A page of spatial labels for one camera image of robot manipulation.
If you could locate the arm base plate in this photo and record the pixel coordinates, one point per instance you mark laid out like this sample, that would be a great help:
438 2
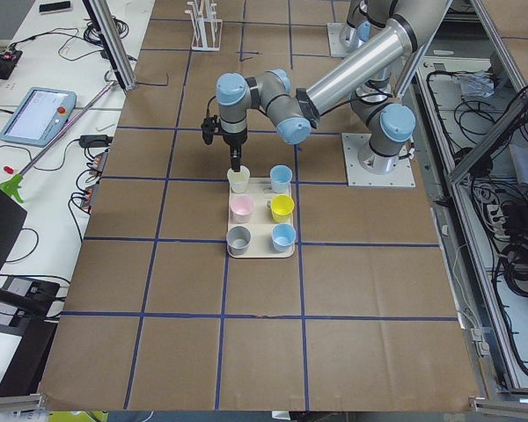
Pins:
340 39
366 169

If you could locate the cream plastic tray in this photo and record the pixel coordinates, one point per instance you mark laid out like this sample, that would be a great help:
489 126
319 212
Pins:
261 223

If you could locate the pink plastic cup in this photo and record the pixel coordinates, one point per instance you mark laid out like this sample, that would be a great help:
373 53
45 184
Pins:
241 207

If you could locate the light blue cup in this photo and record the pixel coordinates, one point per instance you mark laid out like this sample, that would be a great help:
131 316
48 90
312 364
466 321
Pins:
283 237
280 178

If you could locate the light blue cup near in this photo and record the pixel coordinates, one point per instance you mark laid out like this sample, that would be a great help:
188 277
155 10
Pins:
283 237

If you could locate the yellow plastic cup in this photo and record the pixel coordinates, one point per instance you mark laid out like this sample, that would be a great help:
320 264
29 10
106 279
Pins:
281 207

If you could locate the grey plastic cup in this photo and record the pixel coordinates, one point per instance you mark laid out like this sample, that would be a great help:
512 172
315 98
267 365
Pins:
238 239

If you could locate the white wire cup rack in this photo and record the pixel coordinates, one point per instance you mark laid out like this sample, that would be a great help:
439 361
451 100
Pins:
207 27

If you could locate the blue teach pendant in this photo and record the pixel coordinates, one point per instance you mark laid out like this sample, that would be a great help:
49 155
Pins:
40 117

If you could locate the light blue cup far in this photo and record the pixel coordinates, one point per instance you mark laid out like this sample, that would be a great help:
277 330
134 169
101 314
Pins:
280 178

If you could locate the white plastic cup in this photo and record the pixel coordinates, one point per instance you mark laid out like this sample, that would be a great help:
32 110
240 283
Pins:
238 180

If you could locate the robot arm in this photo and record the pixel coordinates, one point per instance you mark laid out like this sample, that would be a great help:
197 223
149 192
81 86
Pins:
398 28
356 30

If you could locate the green handled reacher tool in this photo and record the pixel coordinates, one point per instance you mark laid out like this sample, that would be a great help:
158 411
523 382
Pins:
11 187

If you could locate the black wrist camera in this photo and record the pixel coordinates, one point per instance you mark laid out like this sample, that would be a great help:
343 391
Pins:
209 128

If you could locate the black power adapter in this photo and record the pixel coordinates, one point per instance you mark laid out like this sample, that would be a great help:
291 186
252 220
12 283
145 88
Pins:
94 141

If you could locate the aluminium frame post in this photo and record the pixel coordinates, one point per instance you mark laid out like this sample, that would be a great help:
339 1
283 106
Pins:
103 21

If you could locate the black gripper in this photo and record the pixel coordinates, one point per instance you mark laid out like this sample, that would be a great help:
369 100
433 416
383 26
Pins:
234 139

